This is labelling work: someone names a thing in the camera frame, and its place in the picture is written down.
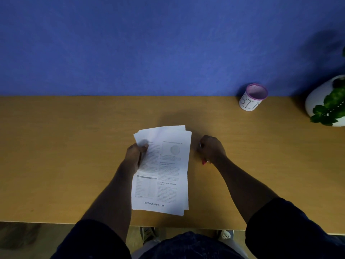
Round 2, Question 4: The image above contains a person's left hand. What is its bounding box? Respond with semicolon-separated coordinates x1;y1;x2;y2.
123;143;149;175

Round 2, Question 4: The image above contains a person's right hand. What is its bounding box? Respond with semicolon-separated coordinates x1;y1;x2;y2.
197;135;227;165

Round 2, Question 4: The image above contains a small pink stapler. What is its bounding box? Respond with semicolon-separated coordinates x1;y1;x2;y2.
199;142;210;165

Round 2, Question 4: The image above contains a stack of printed paper sheets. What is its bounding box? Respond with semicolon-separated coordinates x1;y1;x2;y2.
131;125;192;217

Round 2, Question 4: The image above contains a person's right forearm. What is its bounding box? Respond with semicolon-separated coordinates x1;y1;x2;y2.
212;156;280;224

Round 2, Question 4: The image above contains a person's left forearm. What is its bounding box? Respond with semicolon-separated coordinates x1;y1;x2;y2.
81;162;141;243

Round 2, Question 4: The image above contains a white cup with pink rim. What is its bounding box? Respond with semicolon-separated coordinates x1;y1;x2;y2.
239;83;269;112

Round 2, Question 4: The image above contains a person's left white shoe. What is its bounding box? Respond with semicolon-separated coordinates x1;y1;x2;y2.
141;227;157;244

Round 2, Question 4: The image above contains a dark blue shirt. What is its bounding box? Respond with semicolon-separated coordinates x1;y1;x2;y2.
51;197;345;259

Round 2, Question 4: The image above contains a white round plant pot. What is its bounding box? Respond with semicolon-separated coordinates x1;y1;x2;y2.
305;75;345;127

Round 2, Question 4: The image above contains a green leafy plant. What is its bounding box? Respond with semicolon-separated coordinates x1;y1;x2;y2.
310;47;345;126

